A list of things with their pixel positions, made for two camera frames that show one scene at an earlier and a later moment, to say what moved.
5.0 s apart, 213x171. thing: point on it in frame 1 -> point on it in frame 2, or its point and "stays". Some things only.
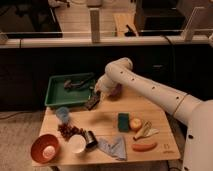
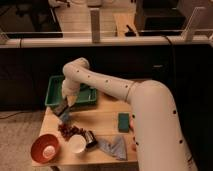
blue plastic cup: [63, 113] stays
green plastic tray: [69, 88] stays
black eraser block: [93, 101] -> [59, 108]
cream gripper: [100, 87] -> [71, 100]
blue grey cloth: [113, 145] stays
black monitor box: [159, 18] stays
